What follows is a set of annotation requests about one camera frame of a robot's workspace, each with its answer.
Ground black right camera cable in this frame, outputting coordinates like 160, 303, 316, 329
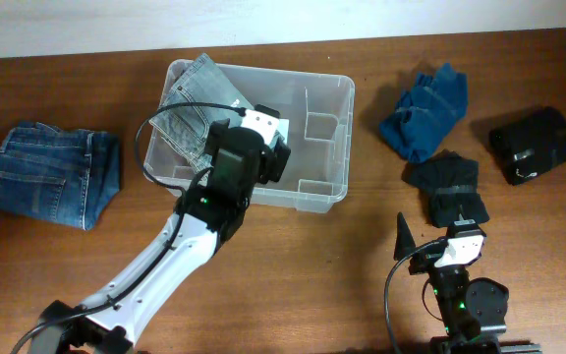
383, 238, 449, 354

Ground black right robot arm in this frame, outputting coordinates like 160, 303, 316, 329
383, 213, 542, 354

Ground dark blue jeans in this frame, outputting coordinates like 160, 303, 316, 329
0, 122, 120, 230

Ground light blue jeans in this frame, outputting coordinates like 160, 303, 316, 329
150, 53, 253, 172

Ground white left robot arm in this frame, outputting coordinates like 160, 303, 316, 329
13, 111, 290, 353

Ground black folded garment near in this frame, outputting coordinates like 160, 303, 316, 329
405, 150, 489, 228

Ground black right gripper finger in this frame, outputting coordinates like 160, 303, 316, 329
452, 212, 482, 238
393, 212, 416, 261

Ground teal blue folded garment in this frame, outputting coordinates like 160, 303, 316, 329
379, 63, 469, 163

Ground black folded garment far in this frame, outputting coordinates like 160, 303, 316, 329
488, 106, 566, 186

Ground black folded garment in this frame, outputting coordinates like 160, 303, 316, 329
405, 150, 489, 228
488, 106, 566, 186

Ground white label in container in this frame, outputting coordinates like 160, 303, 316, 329
277, 119, 289, 144

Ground black left camera cable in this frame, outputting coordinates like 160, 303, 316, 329
10, 101, 249, 354

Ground black camera cable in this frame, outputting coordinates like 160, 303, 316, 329
383, 238, 449, 354
10, 101, 249, 354

